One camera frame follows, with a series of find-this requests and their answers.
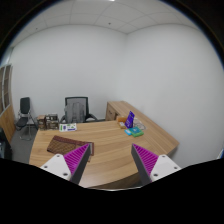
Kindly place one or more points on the light blue booklet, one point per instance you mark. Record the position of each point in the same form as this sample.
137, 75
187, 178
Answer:
128, 132

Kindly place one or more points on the orange small box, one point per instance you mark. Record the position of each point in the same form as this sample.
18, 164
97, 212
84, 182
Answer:
121, 119

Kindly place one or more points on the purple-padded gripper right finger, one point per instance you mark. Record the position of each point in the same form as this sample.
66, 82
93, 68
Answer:
152, 167

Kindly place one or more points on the white green flat box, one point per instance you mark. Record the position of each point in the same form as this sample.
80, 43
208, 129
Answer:
67, 127

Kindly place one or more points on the black mesh office chair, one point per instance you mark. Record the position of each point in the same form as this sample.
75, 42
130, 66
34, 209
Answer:
77, 111

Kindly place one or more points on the grey patterned papers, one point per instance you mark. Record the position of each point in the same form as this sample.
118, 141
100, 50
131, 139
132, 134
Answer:
139, 125

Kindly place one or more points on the brown patterned towel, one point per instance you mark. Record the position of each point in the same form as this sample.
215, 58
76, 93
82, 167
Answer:
62, 145

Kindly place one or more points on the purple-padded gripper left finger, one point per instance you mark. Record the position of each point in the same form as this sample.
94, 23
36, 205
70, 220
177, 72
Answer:
69, 166

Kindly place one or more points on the black visitor chair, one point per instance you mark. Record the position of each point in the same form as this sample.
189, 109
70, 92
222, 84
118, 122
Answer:
25, 118

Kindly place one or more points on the wooden side cabinet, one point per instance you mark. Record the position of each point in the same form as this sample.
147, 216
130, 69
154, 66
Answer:
119, 108

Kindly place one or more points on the brown cardboard boxes stack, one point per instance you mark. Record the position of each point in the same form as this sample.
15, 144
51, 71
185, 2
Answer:
48, 122

